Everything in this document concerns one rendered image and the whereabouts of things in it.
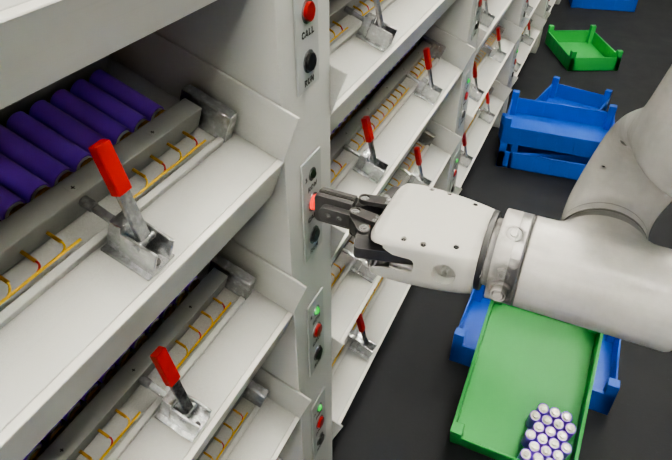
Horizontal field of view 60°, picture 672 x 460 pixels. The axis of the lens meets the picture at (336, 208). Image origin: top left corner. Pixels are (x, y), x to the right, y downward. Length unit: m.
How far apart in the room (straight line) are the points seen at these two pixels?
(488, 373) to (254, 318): 0.63
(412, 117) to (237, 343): 0.53
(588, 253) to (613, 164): 0.09
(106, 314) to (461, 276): 0.29
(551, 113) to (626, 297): 1.46
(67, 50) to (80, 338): 0.17
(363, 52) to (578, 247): 0.34
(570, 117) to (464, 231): 1.44
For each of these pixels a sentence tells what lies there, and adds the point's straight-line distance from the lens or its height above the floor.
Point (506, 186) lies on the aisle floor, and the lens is 1.73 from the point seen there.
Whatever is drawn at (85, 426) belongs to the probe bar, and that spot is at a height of 0.53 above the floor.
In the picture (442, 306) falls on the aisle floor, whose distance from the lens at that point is 1.33.
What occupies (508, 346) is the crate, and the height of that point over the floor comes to 0.08.
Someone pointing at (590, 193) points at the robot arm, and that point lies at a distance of 0.58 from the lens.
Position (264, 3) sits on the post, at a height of 0.81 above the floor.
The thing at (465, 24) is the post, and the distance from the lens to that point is 1.16.
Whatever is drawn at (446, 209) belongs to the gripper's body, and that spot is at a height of 0.63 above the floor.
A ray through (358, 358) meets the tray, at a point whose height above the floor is 0.10.
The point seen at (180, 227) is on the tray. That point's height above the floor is 0.68.
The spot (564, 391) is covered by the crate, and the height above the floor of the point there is 0.06.
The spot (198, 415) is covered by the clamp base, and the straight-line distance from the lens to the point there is 0.56.
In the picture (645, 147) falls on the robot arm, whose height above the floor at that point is 0.75.
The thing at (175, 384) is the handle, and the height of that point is 0.54.
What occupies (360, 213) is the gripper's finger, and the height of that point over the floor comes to 0.61.
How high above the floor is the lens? 0.95
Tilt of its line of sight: 37 degrees down
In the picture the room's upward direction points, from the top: straight up
